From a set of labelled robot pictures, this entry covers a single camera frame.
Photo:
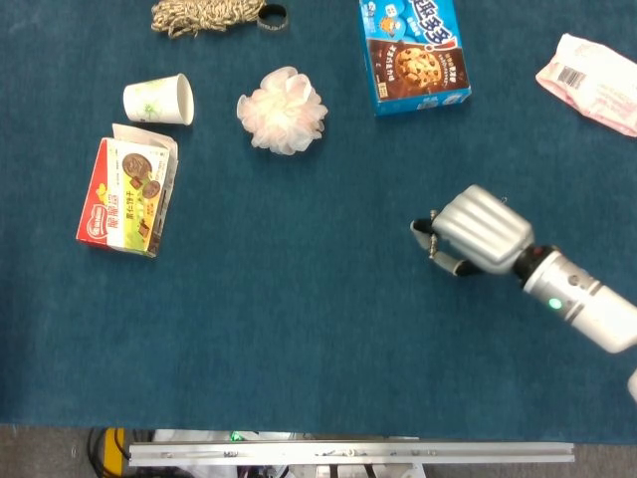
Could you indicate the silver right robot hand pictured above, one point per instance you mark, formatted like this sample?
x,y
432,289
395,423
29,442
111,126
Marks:
x,y
485,231

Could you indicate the silver magnetic ball chain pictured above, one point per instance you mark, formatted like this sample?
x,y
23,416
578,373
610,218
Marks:
x,y
432,243

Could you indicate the white bath loofah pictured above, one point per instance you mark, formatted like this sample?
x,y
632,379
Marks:
x,y
282,112

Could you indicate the white pink snack packet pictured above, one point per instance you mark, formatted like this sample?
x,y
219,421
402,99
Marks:
x,y
592,84

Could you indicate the blue chocolate cookie box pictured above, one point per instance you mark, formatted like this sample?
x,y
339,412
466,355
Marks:
x,y
415,55

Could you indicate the teal felt table mat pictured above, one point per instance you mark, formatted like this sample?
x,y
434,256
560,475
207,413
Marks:
x,y
298,323

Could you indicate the white paper cup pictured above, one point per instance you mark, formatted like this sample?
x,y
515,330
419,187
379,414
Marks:
x,y
156,101

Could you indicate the red green wafer box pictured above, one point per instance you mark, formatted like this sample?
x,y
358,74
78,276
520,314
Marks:
x,y
129,199

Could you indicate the yellow device under table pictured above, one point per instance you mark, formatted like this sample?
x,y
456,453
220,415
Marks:
x,y
113,450

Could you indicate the aluminium frame rail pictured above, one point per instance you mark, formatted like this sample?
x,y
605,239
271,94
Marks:
x,y
348,453

